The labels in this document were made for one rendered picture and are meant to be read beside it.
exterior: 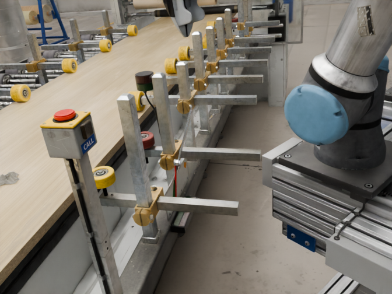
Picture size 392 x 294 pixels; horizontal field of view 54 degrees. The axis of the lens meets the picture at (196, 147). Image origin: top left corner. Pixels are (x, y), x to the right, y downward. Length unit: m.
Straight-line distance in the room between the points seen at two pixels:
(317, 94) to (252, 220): 1.77
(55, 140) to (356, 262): 0.61
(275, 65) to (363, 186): 3.04
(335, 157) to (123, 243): 0.79
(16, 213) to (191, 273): 1.16
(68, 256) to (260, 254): 1.21
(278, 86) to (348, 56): 3.21
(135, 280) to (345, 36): 0.80
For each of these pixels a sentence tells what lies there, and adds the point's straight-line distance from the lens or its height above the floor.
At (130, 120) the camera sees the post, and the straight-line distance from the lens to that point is 1.01.
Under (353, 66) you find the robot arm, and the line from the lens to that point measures 0.67.
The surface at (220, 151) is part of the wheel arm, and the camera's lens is 1.32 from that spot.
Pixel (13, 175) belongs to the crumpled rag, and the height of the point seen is 0.91.
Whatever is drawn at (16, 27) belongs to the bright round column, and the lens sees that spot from 5.27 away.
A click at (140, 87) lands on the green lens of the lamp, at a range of 1.23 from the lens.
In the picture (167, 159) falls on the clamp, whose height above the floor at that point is 0.87.
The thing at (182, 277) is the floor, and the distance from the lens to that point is 2.08.
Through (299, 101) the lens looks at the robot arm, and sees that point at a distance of 0.70.
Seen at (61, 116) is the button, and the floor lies 1.23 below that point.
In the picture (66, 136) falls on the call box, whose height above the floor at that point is 1.20.
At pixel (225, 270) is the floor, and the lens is 2.09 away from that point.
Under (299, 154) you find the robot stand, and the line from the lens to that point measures 0.92.
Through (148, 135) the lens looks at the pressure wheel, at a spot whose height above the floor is 0.90.
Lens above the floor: 1.49
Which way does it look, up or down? 27 degrees down
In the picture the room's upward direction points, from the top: 6 degrees counter-clockwise
